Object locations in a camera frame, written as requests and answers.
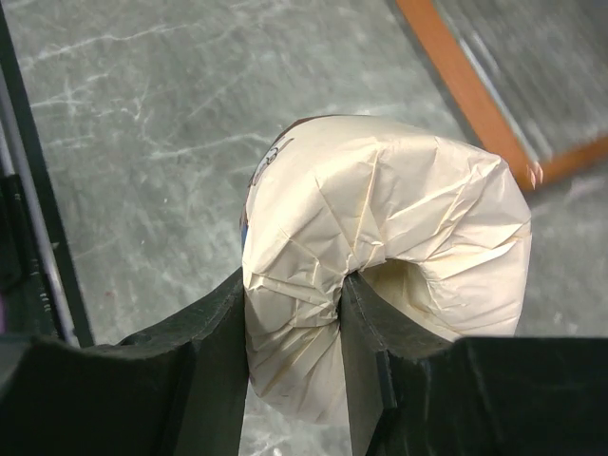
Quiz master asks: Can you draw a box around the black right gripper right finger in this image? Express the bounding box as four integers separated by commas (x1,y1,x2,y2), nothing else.
339,275,607,455

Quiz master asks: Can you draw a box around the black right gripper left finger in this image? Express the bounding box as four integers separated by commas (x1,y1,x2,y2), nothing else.
1,271,248,455

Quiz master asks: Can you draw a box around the orange wooden shelf rack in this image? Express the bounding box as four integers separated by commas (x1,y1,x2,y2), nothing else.
398,1,607,190

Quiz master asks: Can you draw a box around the cartoon roll back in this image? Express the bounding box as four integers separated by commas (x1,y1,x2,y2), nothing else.
241,115,531,426

